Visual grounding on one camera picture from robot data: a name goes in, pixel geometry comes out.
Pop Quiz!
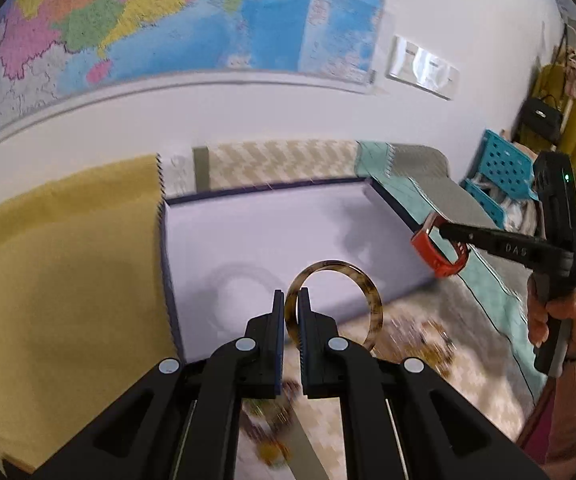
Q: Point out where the colourful wall map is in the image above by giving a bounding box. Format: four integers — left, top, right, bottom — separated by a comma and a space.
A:
0, 0, 385, 130

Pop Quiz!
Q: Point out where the right hand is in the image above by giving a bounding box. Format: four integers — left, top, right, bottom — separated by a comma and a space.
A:
527, 275, 576, 359

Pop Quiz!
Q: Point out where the tortoiseshell bangle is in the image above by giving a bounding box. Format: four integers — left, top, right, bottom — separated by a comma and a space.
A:
285, 260, 384, 351

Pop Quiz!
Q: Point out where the orange smart watch band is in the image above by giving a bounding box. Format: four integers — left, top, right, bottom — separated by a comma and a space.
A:
410, 211, 470, 278

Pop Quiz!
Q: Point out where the dark red bead bracelet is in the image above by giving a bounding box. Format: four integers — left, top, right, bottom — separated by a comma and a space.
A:
242, 378, 304, 468

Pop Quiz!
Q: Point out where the amber mixed bead bracelet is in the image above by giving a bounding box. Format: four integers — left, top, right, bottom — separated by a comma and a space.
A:
386, 316, 459, 378

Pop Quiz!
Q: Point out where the black handbag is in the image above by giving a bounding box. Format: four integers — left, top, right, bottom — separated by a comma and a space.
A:
520, 94, 563, 145

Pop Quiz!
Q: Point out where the navy white jewelry box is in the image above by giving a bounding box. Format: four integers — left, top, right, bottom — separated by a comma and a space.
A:
160, 179, 433, 362

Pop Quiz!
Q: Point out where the blue plastic crate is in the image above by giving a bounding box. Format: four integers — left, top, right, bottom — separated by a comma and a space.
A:
462, 129, 538, 230

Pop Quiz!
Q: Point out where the white wall socket panel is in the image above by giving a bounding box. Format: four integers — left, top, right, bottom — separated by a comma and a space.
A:
387, 36, 460, 100

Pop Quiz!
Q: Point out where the patterned bed sheet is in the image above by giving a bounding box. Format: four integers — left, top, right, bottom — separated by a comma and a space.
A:
0, 138, 549, 480

